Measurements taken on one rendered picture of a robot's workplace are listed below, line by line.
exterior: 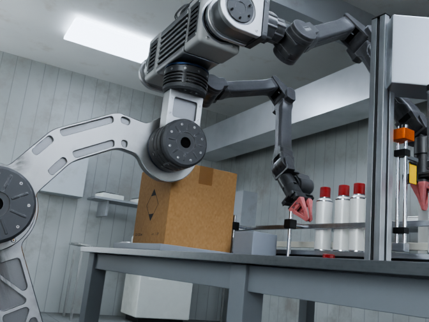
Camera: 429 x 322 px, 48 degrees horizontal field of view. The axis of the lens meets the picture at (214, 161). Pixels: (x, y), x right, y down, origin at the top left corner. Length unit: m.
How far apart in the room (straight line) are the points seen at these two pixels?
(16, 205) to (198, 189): 0.62
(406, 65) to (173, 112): 0.64
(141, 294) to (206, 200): 5.33
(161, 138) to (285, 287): 0.55
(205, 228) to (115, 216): 6.08
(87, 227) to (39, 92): 2.13
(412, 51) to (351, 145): 5.13
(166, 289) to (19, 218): 5.88
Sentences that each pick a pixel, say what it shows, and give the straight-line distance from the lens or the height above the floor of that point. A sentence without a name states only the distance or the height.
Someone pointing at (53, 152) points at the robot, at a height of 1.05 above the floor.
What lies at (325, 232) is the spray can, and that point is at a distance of 1.55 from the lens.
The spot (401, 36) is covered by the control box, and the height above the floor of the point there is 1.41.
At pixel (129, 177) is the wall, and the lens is 7.75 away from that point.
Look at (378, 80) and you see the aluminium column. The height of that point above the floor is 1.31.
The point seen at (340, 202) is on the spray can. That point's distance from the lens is 1.51.
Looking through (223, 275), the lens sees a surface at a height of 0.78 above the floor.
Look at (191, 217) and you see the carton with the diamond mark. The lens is 1.55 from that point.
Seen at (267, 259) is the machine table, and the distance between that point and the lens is 1.04.
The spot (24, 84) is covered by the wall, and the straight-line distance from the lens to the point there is 7.65.
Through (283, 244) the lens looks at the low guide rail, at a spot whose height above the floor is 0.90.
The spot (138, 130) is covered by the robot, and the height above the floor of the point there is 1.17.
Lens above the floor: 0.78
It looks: 13 degrees up
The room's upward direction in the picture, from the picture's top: 6 degrees clockwise
